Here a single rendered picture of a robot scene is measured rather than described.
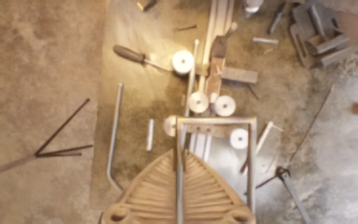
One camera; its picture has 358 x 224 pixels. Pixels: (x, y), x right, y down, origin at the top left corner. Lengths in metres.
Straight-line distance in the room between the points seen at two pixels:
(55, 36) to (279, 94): 1.82
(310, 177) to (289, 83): 0.33
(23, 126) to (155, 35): 1.79
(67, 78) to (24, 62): 0.45
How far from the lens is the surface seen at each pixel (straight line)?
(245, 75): 0.43
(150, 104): 0.44
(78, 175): 1.84
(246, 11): 0.52
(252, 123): 0.20
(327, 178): 0.72
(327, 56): 0.60
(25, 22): 2.10
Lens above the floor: 1.31
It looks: 85 degrees down
